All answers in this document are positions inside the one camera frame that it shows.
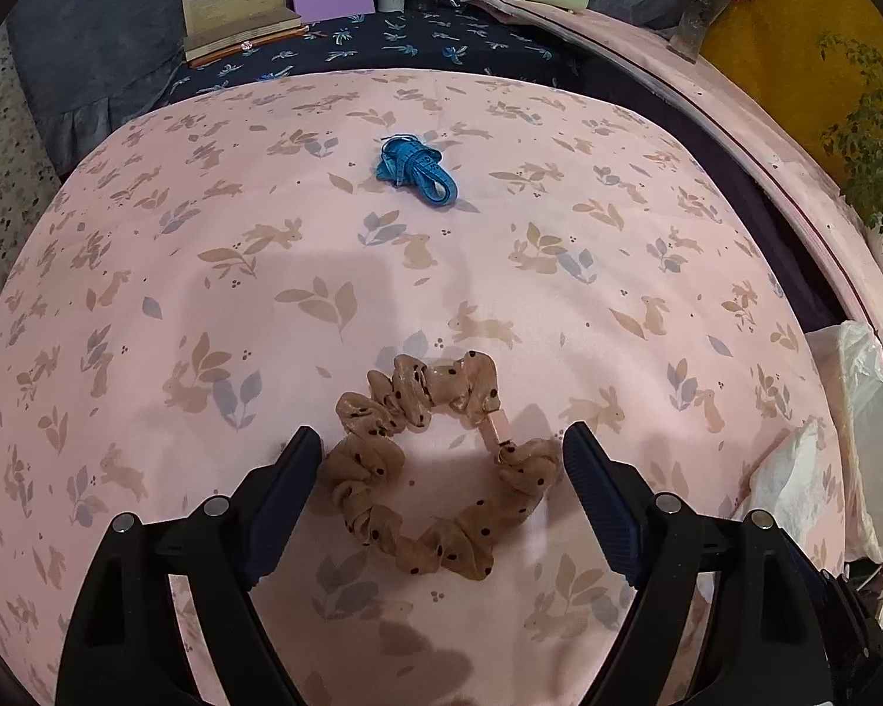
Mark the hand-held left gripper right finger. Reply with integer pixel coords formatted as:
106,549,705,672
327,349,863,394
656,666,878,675
563,422,832,706

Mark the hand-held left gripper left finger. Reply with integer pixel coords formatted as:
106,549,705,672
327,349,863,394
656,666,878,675
55,425,323,706

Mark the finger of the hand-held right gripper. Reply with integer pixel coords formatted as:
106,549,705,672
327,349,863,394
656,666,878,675
787,555,883,706

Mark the beige polka-dot scrunchie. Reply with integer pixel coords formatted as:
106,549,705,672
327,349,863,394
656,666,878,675
322,351,564,581

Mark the white tissue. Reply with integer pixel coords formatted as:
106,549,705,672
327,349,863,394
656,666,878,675
732,415,851,604

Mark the white bin with plastic liner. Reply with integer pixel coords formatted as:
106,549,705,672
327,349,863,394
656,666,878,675
809,319,883,567

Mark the pink rabbit-print cloth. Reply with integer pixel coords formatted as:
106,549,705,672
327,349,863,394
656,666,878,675
0,68,855,706

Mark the green plant in white pot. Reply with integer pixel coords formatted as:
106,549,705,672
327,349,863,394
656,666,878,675
816,33,883,288

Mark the brown open book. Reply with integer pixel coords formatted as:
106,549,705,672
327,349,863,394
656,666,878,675
182,11,310,66

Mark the navy floral cloth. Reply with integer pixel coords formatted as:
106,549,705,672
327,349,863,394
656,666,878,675
169,0,582,100

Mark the glass vase with pink flowers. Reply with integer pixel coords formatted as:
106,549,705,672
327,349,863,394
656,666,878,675
666,0,755,60

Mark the mustard yellow cloth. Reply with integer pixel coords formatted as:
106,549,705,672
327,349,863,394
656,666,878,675
695,0,883,192

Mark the blue-grey backdrop cloth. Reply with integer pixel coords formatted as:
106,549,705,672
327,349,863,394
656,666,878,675
4,0,766,170

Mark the blue strap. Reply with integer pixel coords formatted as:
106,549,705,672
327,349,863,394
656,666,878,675
375,134,459,207

